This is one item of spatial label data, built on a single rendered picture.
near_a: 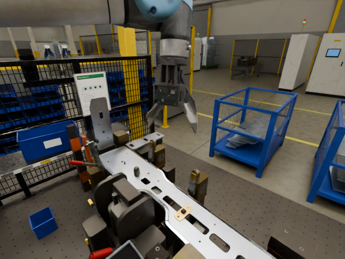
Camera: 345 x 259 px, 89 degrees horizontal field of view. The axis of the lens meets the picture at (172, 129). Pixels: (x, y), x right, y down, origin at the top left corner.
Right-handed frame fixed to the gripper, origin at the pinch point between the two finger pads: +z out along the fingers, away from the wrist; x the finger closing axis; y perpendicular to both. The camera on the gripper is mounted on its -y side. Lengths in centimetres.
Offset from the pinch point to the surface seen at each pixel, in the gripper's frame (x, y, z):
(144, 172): -23, -27, 36
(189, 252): 10.7, 10.8, 32.9
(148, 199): -4.4, 7.4, 21.8
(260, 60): 148, -1211, -125
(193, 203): 7.0, -14.9, 37.2
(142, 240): -3.7, 12.0, 33.2
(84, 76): -84, -53, -11
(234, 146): 31, -220, 85
